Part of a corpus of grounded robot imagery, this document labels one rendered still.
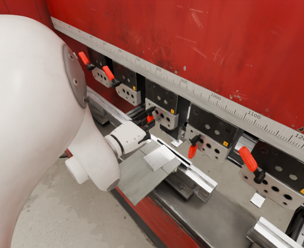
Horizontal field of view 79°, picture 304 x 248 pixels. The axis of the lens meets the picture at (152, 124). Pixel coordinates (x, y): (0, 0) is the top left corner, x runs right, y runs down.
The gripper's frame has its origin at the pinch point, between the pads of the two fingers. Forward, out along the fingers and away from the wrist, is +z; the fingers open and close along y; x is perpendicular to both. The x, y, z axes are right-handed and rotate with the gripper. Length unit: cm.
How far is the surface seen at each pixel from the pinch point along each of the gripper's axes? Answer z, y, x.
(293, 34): 4.0, 31.1, 38.3
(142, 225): -4, -5, -114
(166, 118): 3.5, 5.6, 3.7
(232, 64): 4.0, 23.0, 30.3
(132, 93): 3.5, -13.4, 5.0
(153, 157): -0.4, 3.4, -18.2
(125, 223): -13, -17, -118
